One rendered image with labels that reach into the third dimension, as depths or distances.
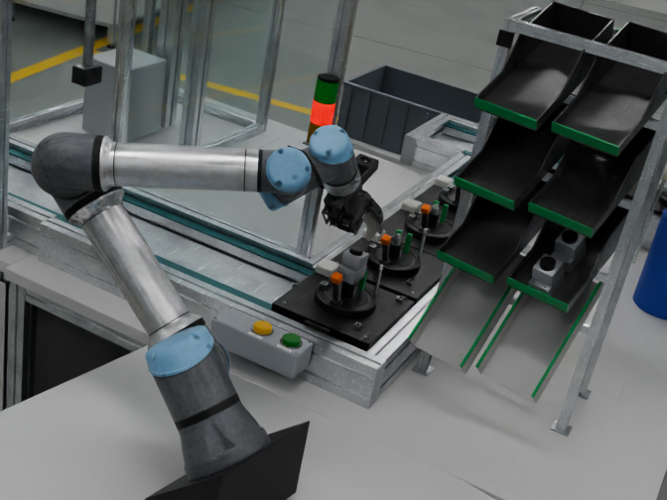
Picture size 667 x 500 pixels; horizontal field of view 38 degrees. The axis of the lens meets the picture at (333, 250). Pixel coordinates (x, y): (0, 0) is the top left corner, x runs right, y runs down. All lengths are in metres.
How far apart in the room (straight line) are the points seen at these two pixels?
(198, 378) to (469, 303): 0.67
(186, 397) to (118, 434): 0.29
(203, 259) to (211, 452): 0.84
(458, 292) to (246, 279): 0.53
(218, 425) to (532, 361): 0.69
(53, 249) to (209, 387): 0.86
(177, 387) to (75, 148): 0.43
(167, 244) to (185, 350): 0.82
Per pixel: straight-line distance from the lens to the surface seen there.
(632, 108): 1.88
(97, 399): 1.98
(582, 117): 1.86
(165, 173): 1.68
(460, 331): 2.04
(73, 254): 2.35
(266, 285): 2.31
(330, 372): 2.06
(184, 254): 2.39
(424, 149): 3.30
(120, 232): 1.81
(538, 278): 1.90
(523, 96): 1.88
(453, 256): 1.97
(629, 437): 2.23
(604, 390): 2.36
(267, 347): 2.02
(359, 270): 2.13
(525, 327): 2.04
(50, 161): 1.72
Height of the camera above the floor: 2.04
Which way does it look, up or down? 26 degrees down
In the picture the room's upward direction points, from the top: 11 degrees clockwise
